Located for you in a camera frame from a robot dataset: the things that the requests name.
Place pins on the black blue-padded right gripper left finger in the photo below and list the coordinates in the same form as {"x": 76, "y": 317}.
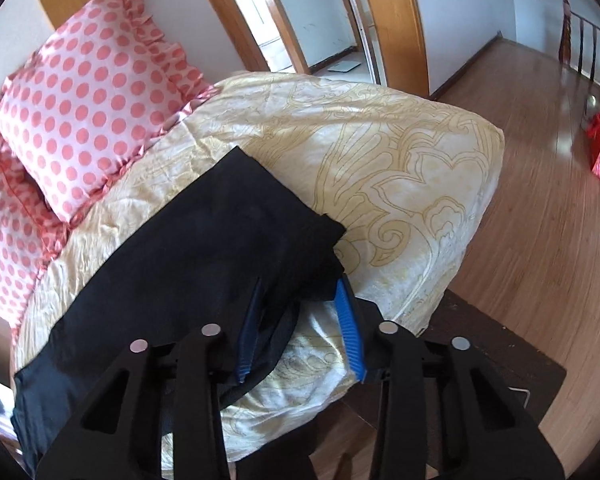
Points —
{"x": 115, "y": 433}

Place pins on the left pink polka-dot pillow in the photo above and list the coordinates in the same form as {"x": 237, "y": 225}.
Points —
{"x": 31, "y": 237}

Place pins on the pink polka-dot pillow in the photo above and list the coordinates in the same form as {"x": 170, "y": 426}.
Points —
{"x": 93, "y": 99}
{"x": 31, "y": 237}

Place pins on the yellow patterned bed cover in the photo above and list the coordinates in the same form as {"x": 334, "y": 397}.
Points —
{"x": 408, "y": 178}

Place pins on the dark floor mat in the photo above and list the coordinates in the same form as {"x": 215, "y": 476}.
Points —
{"x": 536, "y": 378}

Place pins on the wooden door frame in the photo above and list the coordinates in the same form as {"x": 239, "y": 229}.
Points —
{"x": 383, "y": 39}

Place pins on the black pants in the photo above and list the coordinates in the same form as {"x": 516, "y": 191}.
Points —
{"x": 235, "y": 248}

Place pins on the right pink polka-dot pillow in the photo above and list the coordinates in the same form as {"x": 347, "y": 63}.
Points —
{"x": 93, "y": 99}

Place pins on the wooden stair railing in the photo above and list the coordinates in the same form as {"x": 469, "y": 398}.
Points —
{"x": 579, "y": 46}

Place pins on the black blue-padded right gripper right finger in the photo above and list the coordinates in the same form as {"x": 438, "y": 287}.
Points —
{"x": 484, "y": 433}

